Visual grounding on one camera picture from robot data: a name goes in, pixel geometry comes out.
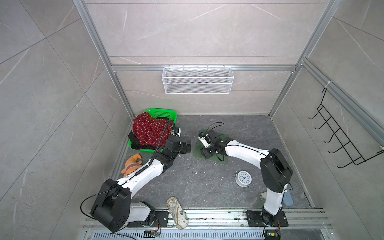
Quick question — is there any white wire mesh basket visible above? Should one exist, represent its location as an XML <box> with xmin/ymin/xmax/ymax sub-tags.
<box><xmin>162</xmin><ymin>67</ymin><xmax>235</xmax><ymax>95</ymax></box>

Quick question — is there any beige small remote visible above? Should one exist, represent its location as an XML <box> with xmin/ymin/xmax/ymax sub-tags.
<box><xmin>260</xmin><ymin>192</ymin><xmax>267</xmax><ymax>200</ymax></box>

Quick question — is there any green skirt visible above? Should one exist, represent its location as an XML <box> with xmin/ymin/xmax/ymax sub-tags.
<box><xmin>193</xmin><ymin>130</ymin><xmax>232</xmax><ymax>162</ymax></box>

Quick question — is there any patterned beige shoe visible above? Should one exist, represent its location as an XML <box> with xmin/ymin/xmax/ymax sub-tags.
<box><xmin>167</xmin><ymin>197</ymin><xmax>189</xmax><ymax>230</ymax></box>

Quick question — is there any black wall hook rack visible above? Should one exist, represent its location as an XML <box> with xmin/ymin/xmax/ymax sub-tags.
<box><xmin>308</xmin><ymin>88</ymin><xmax>384</xmax><ymax>169</ymax></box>

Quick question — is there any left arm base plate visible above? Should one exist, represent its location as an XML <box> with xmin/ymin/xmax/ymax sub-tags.
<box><xmin>128</xmin><ymin>211</ymin><xmax>170</xmax><ymax>228</ymax></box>

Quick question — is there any blue grey insole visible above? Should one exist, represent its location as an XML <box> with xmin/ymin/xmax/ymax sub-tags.
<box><xmin>282</xmin><ymin>189</ymin><xmax>294</xmax><ymax>207</ymax></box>

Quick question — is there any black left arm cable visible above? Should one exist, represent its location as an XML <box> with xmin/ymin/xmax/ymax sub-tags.
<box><xmin>148</xmin><ymin>118</ymin><xmax>176</xmax><ymax>166</ymax></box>

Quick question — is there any green plastic basket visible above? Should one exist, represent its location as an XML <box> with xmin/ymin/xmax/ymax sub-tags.
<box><xmin>129</xmin><ymin>109</ymin><xmax>178</xmax><ymax>152</ymax></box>

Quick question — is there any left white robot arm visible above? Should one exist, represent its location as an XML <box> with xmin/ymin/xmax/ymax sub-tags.
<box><xmin>90</xmin><ymin>127</ymin><xmax>191</xmax><ymax>233</ymax></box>

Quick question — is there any white round clock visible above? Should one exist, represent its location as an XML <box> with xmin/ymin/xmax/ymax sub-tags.
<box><xmin>235</xmin><ymin>171</ymin><xmax>252</xmax><ymax>188</ymax></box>

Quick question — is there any orange plush toy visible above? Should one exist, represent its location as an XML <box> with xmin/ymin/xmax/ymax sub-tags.
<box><xmin>121</xmin><ymin>153</ymin><xmax>143</xmax><ymax>178</ymax></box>

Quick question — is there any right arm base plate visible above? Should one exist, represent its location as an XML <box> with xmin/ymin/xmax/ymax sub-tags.
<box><xmin>245</xmin><ymin>208</ymin><xmax>289</xmax><ymax>227</ymax></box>

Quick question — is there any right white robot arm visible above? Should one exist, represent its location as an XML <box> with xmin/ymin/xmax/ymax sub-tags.
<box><xmin>198</xmin><ymin>130</ymin><xmax>293</xmax><ymax>226</ymax></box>

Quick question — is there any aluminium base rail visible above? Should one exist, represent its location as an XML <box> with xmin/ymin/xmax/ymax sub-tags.
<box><xmin>79</xmin><ymin>209</ymin><xmax>337</xmax><ymax>240</ymax></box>

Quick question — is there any red polka dot skirt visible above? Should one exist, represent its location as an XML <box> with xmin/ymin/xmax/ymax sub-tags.
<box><xmin>133</xmin><ymin>112</ymin><xmax>173</xmax><ymax>150</ymax></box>

